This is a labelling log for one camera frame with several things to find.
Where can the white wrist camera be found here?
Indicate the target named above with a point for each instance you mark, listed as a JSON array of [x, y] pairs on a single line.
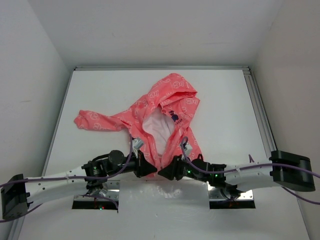
[[137, 143], [187, 148]]

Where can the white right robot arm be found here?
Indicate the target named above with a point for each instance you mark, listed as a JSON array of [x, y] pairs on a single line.
[[282, 169]]

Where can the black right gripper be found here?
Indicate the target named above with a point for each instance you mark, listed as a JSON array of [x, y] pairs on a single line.
[[174, 169]]

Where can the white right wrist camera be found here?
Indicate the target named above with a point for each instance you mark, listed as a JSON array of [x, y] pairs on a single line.
[[187, 148]]

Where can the pink hooded jacket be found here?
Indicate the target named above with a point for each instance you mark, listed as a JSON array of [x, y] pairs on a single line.
[[160, 118]]

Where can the shiny metal base plate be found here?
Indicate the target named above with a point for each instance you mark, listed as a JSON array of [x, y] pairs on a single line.
[[170, 189]]

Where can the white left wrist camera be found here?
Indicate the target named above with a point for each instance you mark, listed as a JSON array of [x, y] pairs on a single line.
[[137, 143]]

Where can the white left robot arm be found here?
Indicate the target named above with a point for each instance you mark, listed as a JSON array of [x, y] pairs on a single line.
[[20, 195]]

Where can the aluminium table frame rail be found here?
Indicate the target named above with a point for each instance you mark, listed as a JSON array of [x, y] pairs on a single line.
[[230, 121]]

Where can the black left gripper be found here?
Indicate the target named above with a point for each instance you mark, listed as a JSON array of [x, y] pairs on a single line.
[[143, 167]]

